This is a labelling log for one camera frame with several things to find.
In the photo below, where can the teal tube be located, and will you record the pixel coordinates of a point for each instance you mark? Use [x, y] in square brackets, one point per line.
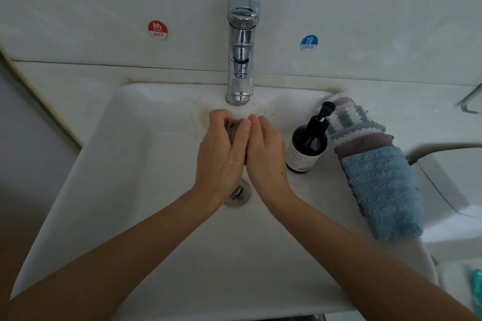
[477, 283]

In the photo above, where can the metal wall shelf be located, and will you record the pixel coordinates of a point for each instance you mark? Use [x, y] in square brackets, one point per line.
[472, 99]

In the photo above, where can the metal sink drain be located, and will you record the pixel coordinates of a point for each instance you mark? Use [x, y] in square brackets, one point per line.
[239, 193]

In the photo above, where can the red round sticker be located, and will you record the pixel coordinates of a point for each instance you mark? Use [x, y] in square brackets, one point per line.
[158, 29]

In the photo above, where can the chrome faucet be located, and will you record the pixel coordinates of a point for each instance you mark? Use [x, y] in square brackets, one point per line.
[242, 50]

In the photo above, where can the person's right forearm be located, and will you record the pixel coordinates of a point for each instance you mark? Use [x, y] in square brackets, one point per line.
[376, 264]

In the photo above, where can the grey yellow striped cloth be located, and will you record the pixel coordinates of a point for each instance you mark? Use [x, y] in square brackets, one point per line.
[352, 119]

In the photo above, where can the person's right hand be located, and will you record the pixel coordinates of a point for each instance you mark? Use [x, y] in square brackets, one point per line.
[267, 163]

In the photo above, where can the person's left forearm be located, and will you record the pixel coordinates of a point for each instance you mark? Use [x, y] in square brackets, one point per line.
[105, 264]

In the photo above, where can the grey stained cloth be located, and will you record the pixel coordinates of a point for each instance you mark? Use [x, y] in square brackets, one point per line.
[235, 130]

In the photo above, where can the person's left hand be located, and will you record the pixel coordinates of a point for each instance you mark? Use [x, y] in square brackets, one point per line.
[220, 159]

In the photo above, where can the white toilet tank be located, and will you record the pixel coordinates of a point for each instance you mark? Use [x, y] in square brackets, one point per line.
[456, 196]

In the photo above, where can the blue round sticker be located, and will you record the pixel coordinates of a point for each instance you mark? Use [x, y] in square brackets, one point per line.
[309, 42]

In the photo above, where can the pink white striped cloth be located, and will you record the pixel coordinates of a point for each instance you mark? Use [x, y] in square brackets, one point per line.
[340, 100]

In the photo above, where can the black pump soap bottle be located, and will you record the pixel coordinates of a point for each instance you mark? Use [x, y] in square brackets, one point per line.
[306, 150]

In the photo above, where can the blue stained cloth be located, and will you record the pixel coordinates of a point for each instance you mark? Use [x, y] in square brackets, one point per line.
[385, 190]

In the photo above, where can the gray patterned trousers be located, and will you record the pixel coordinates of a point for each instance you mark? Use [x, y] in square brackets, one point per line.
[294, 317]

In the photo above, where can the white ceramic sink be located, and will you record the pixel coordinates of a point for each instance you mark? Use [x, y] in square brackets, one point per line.
[248, 257]

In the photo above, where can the white toilet lid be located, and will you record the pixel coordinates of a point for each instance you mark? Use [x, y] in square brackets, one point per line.
[463, 287]

